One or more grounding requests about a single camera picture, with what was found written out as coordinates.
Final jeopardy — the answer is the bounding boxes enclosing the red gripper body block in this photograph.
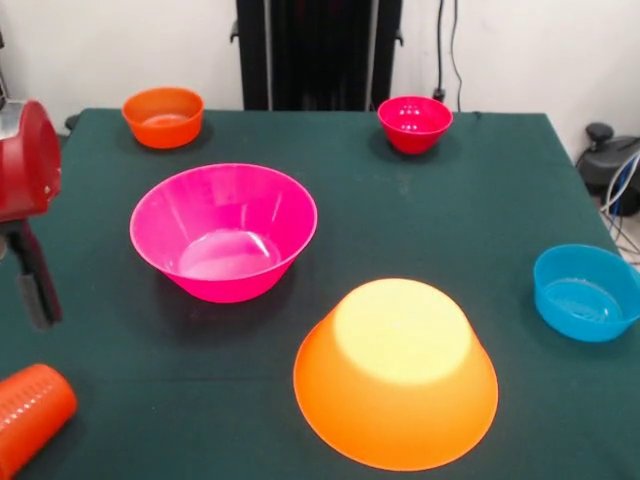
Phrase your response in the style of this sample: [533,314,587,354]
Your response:
[0,98,63,224]

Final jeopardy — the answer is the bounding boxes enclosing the small crimson bowl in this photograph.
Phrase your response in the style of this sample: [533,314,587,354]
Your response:
[376,95,455,155]

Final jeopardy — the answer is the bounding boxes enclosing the tangle of cables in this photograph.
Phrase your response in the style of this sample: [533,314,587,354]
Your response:
[599,149,640,256]

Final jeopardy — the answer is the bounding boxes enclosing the dark green tablecloth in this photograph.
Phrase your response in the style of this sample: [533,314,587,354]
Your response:
[0,107,640,480]

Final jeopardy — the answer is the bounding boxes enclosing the large orange bowl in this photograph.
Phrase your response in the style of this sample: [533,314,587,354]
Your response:
[292,277,500,472]

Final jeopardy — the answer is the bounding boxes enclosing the orange cup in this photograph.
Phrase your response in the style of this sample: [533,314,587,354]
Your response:
[121,86,205,150]
[0,363,79,480]

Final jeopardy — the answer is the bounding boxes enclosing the blue cup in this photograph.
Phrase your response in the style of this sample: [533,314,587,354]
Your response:
[532,243,640,344]

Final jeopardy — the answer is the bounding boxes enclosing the large pink bowl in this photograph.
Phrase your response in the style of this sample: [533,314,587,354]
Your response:
[129,162,319,304]

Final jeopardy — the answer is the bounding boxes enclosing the black hanging cable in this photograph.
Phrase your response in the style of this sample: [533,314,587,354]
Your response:
[432,0,464,112]

